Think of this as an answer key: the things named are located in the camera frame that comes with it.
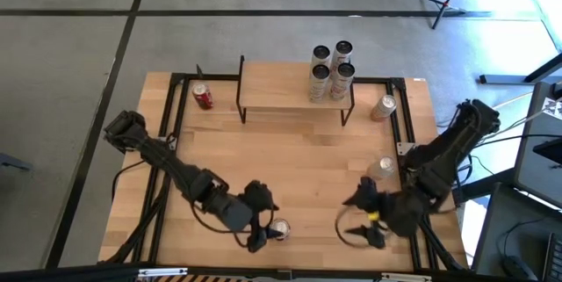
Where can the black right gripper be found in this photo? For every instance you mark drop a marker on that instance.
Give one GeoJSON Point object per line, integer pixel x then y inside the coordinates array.
{"type": "Point", "coordinates": [406, 214]}

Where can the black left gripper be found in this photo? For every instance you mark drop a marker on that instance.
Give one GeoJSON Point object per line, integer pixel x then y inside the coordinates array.
{"type": "Point", "coordinates": [235, 214]}

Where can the red Coca-Cola Star Wars can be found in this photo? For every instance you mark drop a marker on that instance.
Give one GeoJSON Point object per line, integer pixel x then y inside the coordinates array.
{"type": "Point", "coordinates": [279, 228]}
{"type": "Point", "coordinates": [203, 96]}

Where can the pink Spindrift lemonade can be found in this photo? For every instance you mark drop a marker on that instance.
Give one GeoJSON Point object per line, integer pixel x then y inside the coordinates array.
{"type": "Point", "coordinates": [383, 108]}
{"type": "Point", "coordinates": [381, 168]}

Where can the white Celsius slim can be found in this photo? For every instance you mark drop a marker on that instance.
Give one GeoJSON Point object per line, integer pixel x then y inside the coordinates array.
{"type": "Point", "coordinates": [318, 86]}
{"type": "Point", "coordinates": [341, 84]}
{"type": "Point", "coordinates": [321, 55]}
{"type": "Point", "coordinates": [343, 51]}

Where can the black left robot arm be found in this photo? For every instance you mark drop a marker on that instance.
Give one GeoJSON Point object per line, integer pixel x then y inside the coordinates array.
{"type": "Point", "coordinates": [175, 165]}

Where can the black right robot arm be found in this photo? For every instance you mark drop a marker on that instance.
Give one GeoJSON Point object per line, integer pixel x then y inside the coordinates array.
{"type": "Point", "coordinates": [443, 150]}

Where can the small yellow tag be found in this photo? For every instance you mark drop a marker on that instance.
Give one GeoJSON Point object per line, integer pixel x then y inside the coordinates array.
{"type": "Point", "coordinates": [373, 216]}

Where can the silver mounting plate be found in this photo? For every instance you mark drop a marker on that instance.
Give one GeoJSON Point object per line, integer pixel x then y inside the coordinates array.
{"type": "Point", "coordinates": [406, 277]}
{"type": "Point", "coordinates": [162, 272]}

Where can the dark grey desk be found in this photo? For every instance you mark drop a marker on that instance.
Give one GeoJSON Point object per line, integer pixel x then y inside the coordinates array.
{"type": "Point", "coordinates": [518, 220]}

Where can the black computer mouse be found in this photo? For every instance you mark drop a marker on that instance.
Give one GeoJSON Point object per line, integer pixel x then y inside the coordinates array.
{"type": "Point", "coordinates": [514, 269]}

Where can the black keyboard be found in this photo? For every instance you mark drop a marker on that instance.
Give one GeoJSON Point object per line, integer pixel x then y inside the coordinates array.
{"type": "Point", "coordinates": [554, 255]}

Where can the black monitor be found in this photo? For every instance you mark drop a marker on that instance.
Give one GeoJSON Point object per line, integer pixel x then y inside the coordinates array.
{"type": "Point", "coordinates": [549, 150]}

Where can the black desk foot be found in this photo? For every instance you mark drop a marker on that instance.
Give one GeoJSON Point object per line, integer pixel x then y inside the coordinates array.
{"type": "Point", "coordinates": [505, 79]}

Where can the white printed marker sheet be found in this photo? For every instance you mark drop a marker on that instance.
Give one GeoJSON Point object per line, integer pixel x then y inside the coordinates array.
{"type": "Point", "coordinates": [554, 107]}

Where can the grey chair base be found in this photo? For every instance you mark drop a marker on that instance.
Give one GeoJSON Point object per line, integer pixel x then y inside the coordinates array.
{"type": "Point", "coordinates": [13, 163]}

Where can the silver corner bracket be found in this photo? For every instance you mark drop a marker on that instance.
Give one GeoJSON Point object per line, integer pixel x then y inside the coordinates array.
{"type": "Point", "coordinates": [406, 147]}
{"type": "Point", "coordinates": [171, 142]}

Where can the wooden shelf with black frame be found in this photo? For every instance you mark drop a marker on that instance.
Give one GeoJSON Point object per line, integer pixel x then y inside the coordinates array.
{"type": "Point", "coordinates": [276, 84]}

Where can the black aluminium table frame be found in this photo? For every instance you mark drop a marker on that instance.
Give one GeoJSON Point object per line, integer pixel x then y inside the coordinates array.
{"type": "Point", "coordinates": [219, 77]}

